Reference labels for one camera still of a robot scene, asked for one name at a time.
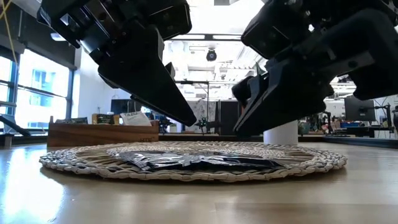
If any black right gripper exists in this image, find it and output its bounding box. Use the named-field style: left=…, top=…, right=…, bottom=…
left=292, top=0, right=398, bottom=101

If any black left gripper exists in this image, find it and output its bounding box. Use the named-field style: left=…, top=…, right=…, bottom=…
left=36, top=0, right=197, bottom=127

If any white orange Tazo tea packet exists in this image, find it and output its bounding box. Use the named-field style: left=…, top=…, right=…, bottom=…
left=120, top=111, right=152, bottom=127

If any dark green mango tea packet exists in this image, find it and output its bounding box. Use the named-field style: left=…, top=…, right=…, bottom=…
left=91, top=113, right=121, bottom=126

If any round woven placemat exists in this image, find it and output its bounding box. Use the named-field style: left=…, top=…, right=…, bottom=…
left=39, top=141, right=348, bottom=183

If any wooden tea organizer box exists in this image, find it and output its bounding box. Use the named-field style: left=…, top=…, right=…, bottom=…
left=47, top=116, right=160, bottom=148

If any dark shiny foil tea packet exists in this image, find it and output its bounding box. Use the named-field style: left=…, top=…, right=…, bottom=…
left=161, top=154, right=287, bottom=172
left=55, top=116, right=89, bottom=125
left=115, top=151, right=200, bottom=171

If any black partition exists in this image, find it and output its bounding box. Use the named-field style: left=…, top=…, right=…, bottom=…
left=218, top=100, right=243, bottom=136

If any black flat screen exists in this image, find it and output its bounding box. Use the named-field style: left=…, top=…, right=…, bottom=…
left=110, top=98, right=143, bottom=115

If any long ceiling light fixture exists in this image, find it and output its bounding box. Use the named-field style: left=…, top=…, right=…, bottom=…
left=169, top=32, right=243, bottom=43

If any black computer monitor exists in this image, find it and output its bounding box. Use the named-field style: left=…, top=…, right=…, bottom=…
left=343, top=98, right=377, bottom=123

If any black desk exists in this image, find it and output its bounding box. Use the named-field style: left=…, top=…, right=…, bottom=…
left=340, top=125, right=396, bottom=139

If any black slanted strut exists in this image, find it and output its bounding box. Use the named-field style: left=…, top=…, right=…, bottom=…
left=0, top=114, right=32, bottom=137

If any black background rig frame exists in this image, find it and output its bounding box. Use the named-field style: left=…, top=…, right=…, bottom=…
left=175, top=80, right=211, bottom=125

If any black dome ceiling camera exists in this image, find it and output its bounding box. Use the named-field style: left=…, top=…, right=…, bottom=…
left=205, top=48, right=218, bottom=62

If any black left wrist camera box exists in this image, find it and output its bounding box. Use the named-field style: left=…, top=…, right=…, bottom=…
left=146, top=0, right=193, bottom=42

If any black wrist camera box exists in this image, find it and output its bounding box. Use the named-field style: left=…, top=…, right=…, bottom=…
left=241, top=0, right=312, bottom=60
left=146, top=0, right=193, bottom=42

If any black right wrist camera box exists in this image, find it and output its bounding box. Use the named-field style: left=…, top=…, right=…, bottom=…
left=241, top=0, right=312, bottom=60

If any yellow cable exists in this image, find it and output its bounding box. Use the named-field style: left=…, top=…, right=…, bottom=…
left=0, top=0, right=19, bottom=65

